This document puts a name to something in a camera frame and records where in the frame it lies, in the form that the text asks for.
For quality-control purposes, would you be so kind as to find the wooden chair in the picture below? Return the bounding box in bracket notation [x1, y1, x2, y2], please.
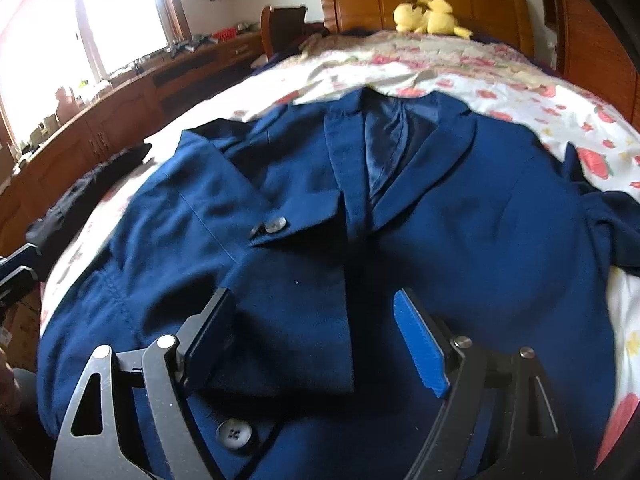
[260, 4, 331, 58]

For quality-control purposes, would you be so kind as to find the black garment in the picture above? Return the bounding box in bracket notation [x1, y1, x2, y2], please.
[25, 142, 153, 248]

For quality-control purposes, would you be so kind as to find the strawberry print bed sheet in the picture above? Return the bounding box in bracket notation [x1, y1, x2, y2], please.
[40, 47, 640, 461]

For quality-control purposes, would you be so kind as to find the navy blue suit jacket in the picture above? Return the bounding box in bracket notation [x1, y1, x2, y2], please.
[35, 87, 640, 480]

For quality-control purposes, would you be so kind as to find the wooden slatted wardrobe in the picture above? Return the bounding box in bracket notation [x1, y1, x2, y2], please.
[535, 0, 640, 126]

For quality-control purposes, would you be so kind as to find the yellow plush toy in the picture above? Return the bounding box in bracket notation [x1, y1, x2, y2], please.
[393, 0, 473, 40]

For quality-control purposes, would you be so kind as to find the long wooden cabinet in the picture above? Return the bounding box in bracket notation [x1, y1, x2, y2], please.
[0, 30, 266, 256]

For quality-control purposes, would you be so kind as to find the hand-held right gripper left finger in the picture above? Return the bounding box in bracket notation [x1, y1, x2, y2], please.
[50, 287, 237, 480]

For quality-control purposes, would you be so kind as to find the wooden bed headboard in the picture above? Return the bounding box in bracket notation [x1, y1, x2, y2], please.
[320, 0, 531, 43]

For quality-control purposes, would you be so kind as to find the bright window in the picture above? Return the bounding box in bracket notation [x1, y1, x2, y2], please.
[0, 0, 188, 156]

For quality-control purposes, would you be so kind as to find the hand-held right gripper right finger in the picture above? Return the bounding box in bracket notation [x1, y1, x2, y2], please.
[393, 287, 561, 480]

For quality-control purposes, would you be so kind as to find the beige floral quilt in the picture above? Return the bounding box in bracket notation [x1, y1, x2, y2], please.
[299, 29, 531, 78]

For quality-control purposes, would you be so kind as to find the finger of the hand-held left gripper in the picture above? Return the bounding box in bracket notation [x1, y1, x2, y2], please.
[0, 242, 41, 311]

